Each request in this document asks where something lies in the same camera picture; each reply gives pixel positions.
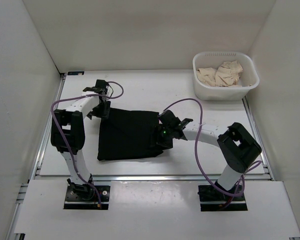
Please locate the white plastic laundry basket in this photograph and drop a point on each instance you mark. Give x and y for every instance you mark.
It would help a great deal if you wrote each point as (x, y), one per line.
(215, 58)

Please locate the white front cover board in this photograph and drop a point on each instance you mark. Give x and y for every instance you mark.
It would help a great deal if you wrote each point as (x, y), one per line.
(167, 210)

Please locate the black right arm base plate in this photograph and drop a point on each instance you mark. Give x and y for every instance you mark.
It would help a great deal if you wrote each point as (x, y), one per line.
(212, 200)

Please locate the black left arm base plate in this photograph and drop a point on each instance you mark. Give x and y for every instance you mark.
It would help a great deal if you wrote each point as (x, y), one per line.
(102, 196)

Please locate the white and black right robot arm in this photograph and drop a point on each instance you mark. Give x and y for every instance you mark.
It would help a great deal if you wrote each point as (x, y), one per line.
(238, 147)

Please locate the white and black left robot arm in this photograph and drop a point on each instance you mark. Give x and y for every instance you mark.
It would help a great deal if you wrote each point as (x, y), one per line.
(68, 134)

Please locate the aluminium front frame rail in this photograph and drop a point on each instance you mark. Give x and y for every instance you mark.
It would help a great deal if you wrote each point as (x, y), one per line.
(108, 178)

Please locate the beige trousers in basket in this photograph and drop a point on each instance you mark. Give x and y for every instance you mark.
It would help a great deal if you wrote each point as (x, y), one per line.
(229, 74)

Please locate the black corner label sticker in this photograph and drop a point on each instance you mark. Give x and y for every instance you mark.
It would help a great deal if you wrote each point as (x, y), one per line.
(75, 73)

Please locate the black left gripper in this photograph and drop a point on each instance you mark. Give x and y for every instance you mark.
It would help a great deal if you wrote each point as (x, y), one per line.
(104, 113)

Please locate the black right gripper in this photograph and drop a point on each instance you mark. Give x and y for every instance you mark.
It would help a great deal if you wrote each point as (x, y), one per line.
(164, 144)

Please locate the black trousers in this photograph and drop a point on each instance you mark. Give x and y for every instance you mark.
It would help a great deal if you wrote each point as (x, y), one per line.
(126, 135)

